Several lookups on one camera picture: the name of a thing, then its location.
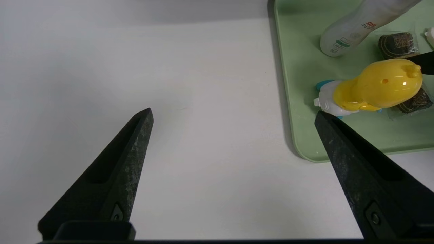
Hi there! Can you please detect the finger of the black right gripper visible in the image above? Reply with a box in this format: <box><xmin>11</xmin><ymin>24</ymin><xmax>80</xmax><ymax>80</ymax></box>
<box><xmin>405</xmin><ymin>51</ymin><xmax>434</xmax><ymax>76</ymax></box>

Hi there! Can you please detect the green plastic tray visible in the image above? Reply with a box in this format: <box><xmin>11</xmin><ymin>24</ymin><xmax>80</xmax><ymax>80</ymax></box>
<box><xmin>274</xmin><ymin>0</ymin><xmax>434</xmax><ymax>163</ymax></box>

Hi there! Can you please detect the frosted clear plastic bottle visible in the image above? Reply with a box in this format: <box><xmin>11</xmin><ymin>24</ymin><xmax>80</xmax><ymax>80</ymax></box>
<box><xmin>320</xmin><ymin>0</ymin><xmax>422</xmax><ymax>57</ymax></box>

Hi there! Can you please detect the chocolate candy pack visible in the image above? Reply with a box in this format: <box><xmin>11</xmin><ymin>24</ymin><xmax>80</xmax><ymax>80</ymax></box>
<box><xmin>378</xmin><ymin>32</ymin><xmax>434</xmax><ymax>121</ymax></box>

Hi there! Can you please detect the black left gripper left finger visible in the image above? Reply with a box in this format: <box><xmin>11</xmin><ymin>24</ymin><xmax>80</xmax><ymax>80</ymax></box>
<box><xmin>37</xmin><ymin>108</ymin><xmax>154</xmax><ymax>240</ymax></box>

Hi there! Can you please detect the yellow duck toy car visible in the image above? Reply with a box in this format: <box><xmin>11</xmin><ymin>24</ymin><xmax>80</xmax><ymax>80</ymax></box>
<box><xmin>314</xmin><ymin>59</ymin><xmax>423</xmax><ymax>118</ymax></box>

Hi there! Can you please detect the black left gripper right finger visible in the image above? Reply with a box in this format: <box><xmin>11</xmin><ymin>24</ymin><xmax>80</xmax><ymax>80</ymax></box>
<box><xmin>315</xmin><ymin>111</ymin><xmax>434</xmax><ymax>240</ymax></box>

